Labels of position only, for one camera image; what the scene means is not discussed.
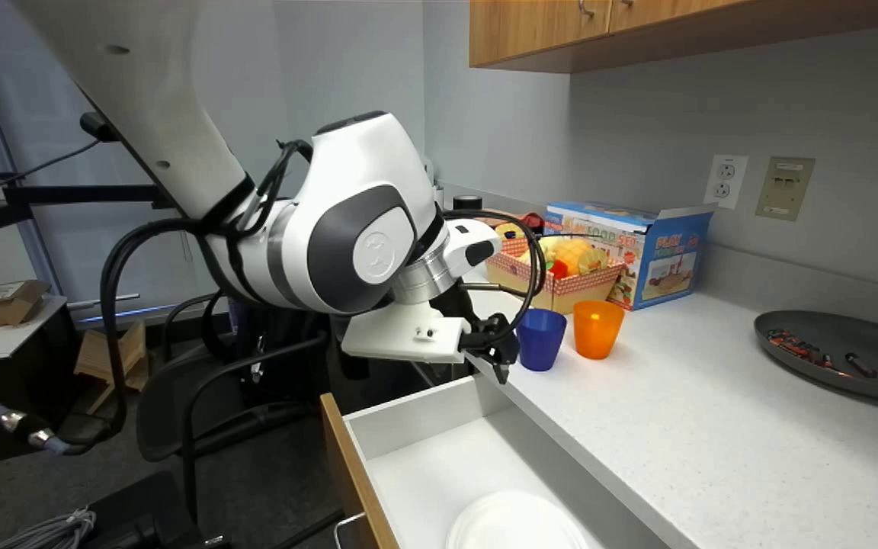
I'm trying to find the dark grey round plate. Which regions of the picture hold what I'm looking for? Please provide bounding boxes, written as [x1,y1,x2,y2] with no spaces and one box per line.
[750,308,878,408]

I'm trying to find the wooden wall cabinet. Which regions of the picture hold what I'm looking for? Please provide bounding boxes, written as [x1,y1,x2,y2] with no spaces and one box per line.
[465,0,878,72]

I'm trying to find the reddish sticks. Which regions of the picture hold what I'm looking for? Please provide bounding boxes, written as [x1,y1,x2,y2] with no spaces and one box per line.
[765,328,878,383]

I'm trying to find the wooden front drawer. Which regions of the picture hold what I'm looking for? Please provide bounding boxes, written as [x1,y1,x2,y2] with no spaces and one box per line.
[317,368,702,549]

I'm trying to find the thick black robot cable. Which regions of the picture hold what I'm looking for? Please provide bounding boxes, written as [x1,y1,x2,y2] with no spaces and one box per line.
[0,142,320,461]

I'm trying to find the yellow toy pineapple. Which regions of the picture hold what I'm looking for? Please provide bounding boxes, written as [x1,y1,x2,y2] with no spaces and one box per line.
[541,234,617,281]

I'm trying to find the black camera stand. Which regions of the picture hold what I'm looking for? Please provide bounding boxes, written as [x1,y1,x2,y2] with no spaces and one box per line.
[0,107,176,248]

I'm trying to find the silver drawer handle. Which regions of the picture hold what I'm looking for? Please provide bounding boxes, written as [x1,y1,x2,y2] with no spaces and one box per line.
[331,510,371,536]

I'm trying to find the beige wall switch plate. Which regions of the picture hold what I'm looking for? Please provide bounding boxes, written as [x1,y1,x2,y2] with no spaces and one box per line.
[752,152,816,222]

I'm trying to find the white paper plate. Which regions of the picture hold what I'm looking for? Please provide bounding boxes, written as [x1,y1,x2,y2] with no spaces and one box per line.
[445,489,593,549]

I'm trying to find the silver metal bracket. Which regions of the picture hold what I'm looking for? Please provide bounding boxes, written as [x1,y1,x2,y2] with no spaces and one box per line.
[0,508,98,549]

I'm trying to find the folded brown cardboard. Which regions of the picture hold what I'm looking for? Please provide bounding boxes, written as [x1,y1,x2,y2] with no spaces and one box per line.
[70,320,151,394]

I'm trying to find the small cardboard box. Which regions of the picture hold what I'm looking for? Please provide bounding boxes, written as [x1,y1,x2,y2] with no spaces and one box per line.
[0,279,50,334]

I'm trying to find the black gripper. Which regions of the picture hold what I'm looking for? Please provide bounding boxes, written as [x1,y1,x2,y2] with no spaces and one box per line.
[458,308,526,387]

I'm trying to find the blue toy food box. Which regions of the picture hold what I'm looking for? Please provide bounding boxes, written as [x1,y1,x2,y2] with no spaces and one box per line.
[541,198,717,311]

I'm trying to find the blue plastic cup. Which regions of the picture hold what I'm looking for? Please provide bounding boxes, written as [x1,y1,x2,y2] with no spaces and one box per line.
[516,305,569,375]

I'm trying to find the orange plastic cup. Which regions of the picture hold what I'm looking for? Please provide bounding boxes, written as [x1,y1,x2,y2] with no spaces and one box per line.
[569,296,627,363]

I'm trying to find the white wall outlet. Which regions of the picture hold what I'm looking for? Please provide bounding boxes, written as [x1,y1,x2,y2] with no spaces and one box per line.
[702,150,752,214]

